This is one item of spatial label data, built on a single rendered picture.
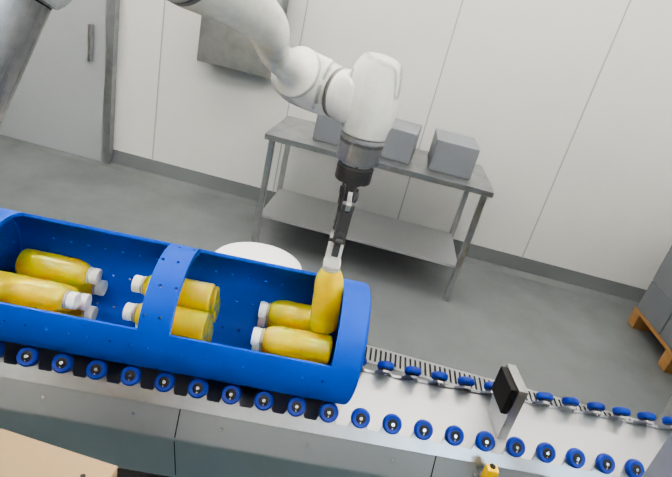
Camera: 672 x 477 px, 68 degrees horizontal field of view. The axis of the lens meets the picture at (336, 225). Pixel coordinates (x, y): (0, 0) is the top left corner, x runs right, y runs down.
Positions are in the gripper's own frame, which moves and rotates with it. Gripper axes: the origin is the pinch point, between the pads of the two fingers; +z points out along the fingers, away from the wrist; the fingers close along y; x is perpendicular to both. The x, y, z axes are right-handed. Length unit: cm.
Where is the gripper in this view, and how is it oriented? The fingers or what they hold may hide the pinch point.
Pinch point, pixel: (334, 250)
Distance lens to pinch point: 109.5
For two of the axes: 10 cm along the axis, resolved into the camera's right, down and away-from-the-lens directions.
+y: 0.2, -4.0, 9.2
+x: -9.7, -2.1, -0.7
